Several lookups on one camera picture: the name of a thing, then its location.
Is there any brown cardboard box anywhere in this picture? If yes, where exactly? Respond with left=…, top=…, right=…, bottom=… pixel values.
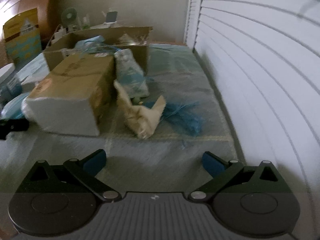
left=43, top=26, right=154, bottom=77

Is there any white stand with screen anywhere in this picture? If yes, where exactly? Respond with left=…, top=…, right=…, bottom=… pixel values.
left=106, top=10, right=118, bottom=27

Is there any blue patterned tissue packet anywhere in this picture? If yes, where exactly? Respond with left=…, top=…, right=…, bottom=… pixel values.
left=113, top=48, right=151, bottom=98

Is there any blue feather tassel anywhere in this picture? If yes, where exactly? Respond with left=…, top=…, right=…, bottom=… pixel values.
left=143, top=97, right=203, bottom=137

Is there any plastic jar with white lid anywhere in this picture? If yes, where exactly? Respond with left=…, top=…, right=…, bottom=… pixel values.
left=0, top=64, right=23, bottom=106

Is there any yellow and blue package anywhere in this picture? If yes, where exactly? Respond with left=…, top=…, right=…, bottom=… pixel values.
left=3, top=7, right=42, bottom=64

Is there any white power strip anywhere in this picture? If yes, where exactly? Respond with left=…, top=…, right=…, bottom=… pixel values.
left=51, top=24, right=67, bottom=42

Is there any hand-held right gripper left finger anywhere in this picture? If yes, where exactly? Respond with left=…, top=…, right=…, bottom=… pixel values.
left=15, top=149, right=121, bottom=202

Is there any cream cloth bow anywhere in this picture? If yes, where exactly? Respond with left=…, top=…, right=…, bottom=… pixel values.
left=113, top=79, right=167, bottom=140

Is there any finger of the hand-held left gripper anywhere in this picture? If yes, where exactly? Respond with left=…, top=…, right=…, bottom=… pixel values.
left=0, top=118, right=27, bottom=140

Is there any small green desk fan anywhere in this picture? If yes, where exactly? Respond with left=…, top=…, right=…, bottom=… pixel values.
left=61, top=7, right=76, bottom=27

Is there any grey checked blanket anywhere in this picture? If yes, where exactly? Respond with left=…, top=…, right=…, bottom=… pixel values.
left=0, top=43, right=238, bottom=193

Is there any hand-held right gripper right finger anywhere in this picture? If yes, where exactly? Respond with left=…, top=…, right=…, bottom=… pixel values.
left=188, top=151, right=293, bottom=202

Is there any brown and white tissue pack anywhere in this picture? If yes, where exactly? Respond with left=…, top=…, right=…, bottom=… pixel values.
left=23, top=54, right=118, bottom=138

